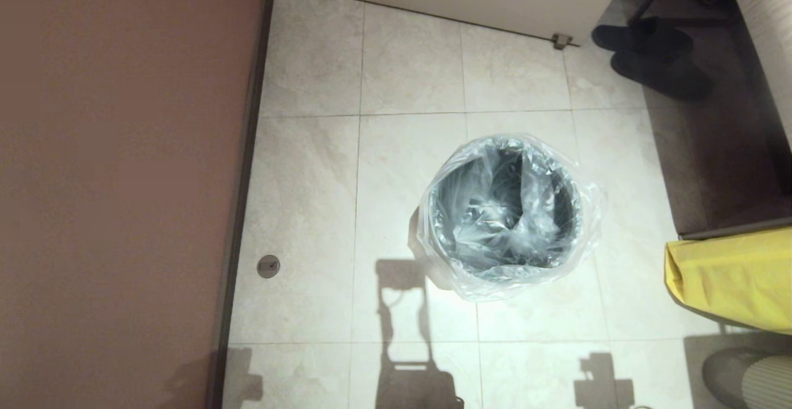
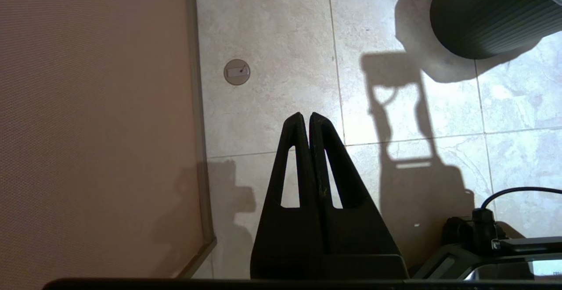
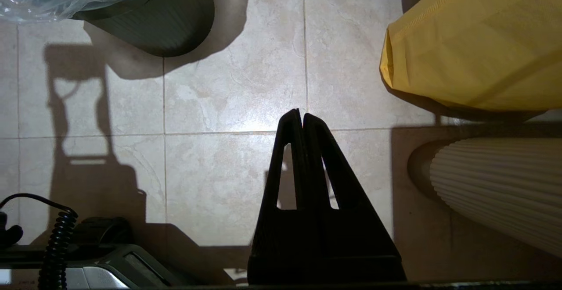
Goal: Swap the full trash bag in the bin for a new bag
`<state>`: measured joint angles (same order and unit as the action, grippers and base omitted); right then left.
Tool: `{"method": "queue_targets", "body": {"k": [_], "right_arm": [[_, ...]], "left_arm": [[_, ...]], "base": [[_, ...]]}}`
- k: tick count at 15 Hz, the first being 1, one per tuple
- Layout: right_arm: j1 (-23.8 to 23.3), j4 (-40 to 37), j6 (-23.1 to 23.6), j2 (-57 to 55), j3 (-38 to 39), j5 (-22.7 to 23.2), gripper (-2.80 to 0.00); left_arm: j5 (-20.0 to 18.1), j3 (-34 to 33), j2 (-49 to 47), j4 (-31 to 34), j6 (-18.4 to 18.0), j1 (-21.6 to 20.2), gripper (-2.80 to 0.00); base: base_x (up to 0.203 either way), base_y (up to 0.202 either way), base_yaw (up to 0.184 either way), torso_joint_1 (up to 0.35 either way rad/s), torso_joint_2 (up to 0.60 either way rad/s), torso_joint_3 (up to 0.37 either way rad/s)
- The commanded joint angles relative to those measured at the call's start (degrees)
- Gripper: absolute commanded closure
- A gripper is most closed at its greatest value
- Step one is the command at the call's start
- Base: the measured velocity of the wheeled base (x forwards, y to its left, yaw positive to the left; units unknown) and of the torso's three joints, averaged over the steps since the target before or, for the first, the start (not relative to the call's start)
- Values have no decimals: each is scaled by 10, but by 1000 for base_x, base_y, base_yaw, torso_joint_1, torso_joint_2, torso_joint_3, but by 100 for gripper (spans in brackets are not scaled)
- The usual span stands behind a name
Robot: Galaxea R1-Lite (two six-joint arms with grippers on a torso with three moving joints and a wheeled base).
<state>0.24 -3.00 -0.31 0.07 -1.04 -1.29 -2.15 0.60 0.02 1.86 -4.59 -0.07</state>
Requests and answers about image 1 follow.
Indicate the light wooden cabinet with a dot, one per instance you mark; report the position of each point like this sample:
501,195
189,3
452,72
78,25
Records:
767,25

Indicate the round metal floor plug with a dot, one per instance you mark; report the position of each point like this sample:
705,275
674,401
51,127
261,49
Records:
268,266

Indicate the grey metal trash bin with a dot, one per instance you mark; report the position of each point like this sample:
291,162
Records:
482,211

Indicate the yellow bag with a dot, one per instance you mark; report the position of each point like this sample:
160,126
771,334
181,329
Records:
736,279

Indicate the clear plastic trash bag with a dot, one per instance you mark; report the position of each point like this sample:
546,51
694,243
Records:
581,242

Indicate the black slipper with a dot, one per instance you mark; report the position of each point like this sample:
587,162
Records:
643,33
665,73

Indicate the metal door stop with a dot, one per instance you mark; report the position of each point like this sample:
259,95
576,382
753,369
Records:
562,40

